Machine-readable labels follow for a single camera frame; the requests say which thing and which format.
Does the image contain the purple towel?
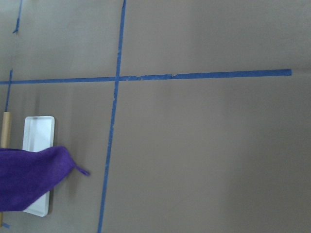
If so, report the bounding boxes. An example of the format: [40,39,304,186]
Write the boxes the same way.
[0,146,90,212]

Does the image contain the white rack base tray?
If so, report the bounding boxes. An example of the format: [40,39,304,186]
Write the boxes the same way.
[22,116,55,217]

